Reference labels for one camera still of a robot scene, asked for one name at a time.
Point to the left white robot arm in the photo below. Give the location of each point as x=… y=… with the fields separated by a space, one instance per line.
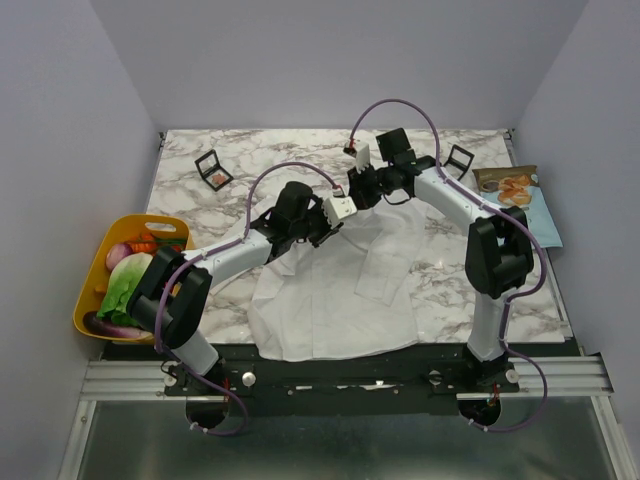
x=169 y=300

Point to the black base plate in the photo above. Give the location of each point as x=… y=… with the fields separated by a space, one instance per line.
x=417 y=379

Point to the aluminium rail frame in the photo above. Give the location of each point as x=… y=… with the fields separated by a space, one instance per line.
x=143 y=381

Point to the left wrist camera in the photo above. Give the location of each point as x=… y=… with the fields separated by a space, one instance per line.
x=337 y=209

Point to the orange toy carrot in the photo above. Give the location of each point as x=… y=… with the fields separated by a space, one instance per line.
x=144 y=243

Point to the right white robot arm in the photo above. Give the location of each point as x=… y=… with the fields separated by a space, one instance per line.
x=499 y=254

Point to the blue chips bag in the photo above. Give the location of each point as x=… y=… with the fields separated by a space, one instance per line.
x=520 y=187

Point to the purple toy onion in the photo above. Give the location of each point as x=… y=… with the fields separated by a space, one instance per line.
x=116 y=254

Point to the purple toy eggplant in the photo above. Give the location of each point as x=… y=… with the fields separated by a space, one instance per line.
x=105 y=328

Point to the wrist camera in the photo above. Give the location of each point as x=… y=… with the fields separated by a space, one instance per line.
x=360 y=152
x=337 y=209

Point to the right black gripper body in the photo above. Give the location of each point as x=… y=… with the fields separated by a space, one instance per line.
x=360 y=189

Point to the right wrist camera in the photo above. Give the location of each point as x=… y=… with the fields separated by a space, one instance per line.
x=360 y=152

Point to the left black frame stand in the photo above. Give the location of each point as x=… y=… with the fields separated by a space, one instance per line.
x=209 y=164

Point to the green toy lettuce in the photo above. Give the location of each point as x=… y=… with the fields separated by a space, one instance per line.
x=123 y=281

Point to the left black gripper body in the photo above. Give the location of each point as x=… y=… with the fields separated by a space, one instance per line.
x=315 y=227

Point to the yellow plastic basket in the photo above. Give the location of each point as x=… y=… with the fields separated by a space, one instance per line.
x=95 y=286

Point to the white button shirt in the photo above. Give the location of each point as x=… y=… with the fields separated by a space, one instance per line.
x=347 y=298

